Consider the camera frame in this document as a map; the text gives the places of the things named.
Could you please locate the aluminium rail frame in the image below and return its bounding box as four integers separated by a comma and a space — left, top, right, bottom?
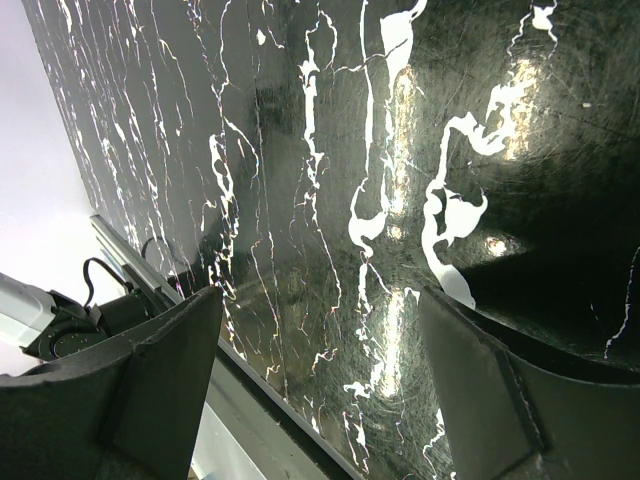
90, 214, 183, 305

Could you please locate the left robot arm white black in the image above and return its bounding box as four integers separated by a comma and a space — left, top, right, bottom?
1, 257, 178, 362

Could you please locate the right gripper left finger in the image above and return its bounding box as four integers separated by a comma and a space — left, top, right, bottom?
1, 287, 222, 479

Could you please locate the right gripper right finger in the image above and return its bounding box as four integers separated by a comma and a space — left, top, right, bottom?
419, 288, 639, 479

